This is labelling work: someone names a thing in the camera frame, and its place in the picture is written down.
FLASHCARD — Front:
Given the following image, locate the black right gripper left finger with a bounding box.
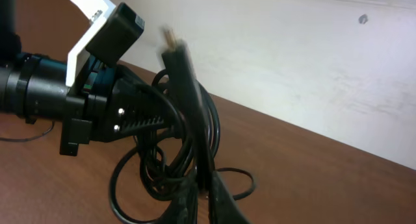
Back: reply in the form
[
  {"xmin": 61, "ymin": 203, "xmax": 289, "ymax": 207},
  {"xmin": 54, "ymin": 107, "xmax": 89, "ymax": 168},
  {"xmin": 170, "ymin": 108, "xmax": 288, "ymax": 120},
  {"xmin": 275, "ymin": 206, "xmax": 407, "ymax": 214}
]
[{"xmin": 155, "ymin": 177, "xmax": 198, "ymax": 224}]

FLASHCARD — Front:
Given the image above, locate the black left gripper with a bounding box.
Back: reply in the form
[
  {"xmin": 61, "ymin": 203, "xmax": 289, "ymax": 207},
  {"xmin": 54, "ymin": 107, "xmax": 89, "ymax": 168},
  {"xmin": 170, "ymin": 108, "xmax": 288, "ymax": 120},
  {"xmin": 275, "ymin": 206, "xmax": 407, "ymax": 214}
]
[{"xmin": 59, "ymin": 64, "xmax": 177, "ymax": 156}]

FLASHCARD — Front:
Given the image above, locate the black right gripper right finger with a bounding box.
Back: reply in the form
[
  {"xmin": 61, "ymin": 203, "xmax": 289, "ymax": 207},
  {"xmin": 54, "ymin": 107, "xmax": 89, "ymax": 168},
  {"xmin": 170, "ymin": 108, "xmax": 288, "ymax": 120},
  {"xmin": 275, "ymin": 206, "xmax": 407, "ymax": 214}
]
[{"xmin": 209, "ymin": 170, "xmax": 254, "ymax": 224}]

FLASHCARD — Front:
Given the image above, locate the thick black USB cable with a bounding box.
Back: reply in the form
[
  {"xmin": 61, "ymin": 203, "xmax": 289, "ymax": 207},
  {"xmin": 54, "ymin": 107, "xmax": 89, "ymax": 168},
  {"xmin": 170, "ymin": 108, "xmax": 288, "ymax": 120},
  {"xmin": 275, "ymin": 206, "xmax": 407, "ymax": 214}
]
[{"xmin": 109, "ymin": 27, "xmax": 257, "ymax": 224}]

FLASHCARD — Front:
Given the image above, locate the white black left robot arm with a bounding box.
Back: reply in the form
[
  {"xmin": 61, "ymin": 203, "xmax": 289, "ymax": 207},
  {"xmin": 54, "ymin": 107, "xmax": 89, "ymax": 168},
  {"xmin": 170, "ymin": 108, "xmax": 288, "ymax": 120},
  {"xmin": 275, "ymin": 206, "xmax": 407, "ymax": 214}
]
[{"xmin": 1, "ymin": 0, "xmax": 183, "ymax": 156}]

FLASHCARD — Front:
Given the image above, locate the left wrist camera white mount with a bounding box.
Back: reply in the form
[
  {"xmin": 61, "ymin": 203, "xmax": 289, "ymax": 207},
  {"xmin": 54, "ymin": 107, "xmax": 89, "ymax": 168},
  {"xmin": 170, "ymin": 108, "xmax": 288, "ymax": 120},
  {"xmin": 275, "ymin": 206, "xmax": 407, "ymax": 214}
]
[{"xmin": 65, "ymin": 0, "xmax": 145, "ymax": 88}]

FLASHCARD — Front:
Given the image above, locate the left camera black cable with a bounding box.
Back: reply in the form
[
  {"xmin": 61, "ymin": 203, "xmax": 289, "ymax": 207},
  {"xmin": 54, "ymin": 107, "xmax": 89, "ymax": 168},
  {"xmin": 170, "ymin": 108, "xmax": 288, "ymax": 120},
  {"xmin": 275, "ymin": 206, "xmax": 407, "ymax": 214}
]
[{"xmin": 0, "ymin": 119, "xmax": 56, "ymax": 143}]

